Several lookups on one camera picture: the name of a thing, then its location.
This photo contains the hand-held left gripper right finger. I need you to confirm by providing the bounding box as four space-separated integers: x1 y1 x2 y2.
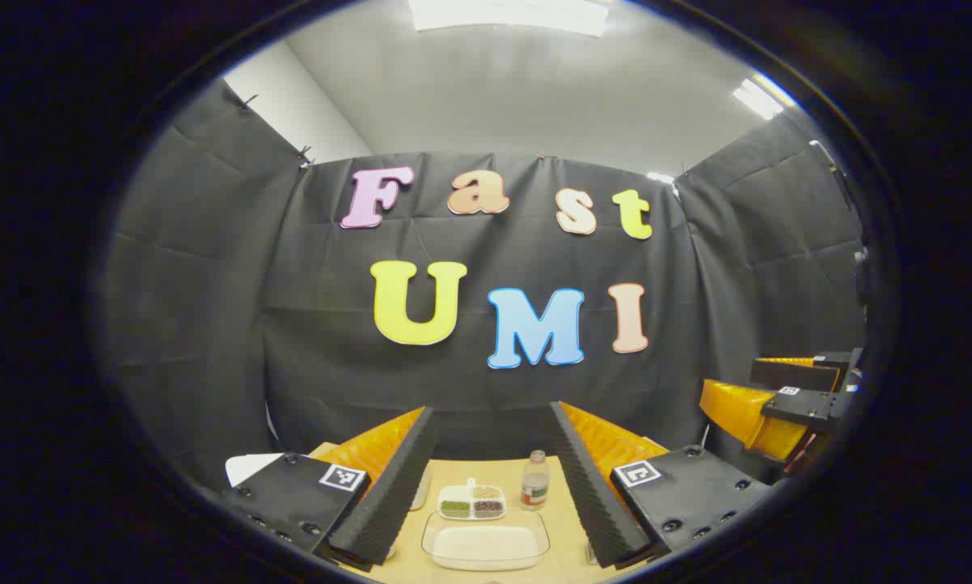
548 401 775 569

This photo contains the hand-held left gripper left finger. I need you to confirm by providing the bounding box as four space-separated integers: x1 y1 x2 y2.
222 406 439 569

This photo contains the clear dish of white rice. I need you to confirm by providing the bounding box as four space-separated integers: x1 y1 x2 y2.
421 509 551 571

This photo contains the white rice cooker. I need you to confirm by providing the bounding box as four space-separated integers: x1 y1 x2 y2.
225 453 286 488

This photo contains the clear plastic bottle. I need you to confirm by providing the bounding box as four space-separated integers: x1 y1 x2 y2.
521 450 551 512

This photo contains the white divided dish of beans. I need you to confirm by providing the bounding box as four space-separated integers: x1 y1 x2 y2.
437 479 508 522

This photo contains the black backdrop cloth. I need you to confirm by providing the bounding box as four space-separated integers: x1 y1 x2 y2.
101 77 868 487

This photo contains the small ceiling light panel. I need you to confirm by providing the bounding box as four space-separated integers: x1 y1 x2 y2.
733 75 797 122

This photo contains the large ceiling light panel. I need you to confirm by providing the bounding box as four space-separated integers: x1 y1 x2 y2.
409 0 610 38

